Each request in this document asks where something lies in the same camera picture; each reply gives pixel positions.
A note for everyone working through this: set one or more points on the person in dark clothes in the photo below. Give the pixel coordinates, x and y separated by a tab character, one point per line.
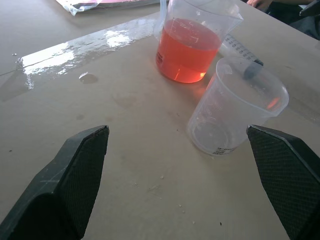
287	11

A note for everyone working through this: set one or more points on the clear plastic beaker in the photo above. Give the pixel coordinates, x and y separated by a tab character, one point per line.
232	112

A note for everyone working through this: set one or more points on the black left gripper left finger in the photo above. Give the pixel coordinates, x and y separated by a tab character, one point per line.
62	190

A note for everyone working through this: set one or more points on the beaker with orange liquid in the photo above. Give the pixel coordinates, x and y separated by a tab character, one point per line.
187	52

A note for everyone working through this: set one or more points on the black pointed object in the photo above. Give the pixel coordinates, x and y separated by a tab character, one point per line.
312	8

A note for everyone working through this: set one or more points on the clear plastic syringe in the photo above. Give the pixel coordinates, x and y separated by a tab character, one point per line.
241	50

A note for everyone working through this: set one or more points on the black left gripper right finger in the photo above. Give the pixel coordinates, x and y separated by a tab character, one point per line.
292	180

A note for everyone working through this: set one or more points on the clear plastic bag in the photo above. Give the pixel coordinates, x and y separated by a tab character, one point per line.
85	3

